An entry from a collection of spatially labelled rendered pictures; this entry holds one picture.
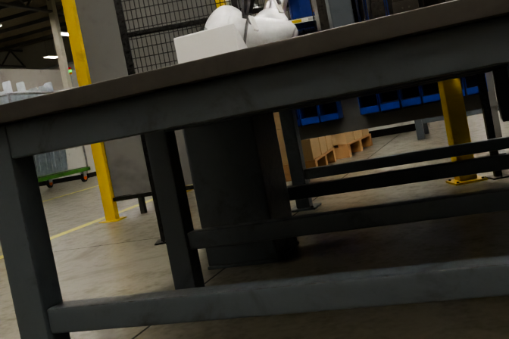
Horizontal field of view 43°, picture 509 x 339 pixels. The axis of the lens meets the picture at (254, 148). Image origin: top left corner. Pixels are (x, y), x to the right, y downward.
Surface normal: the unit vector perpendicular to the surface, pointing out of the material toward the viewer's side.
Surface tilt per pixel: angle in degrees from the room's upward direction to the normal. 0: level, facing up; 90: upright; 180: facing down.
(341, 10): 90
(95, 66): 90
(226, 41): 90
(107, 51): 90
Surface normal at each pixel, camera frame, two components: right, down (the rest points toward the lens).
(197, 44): -0.38, 0.11
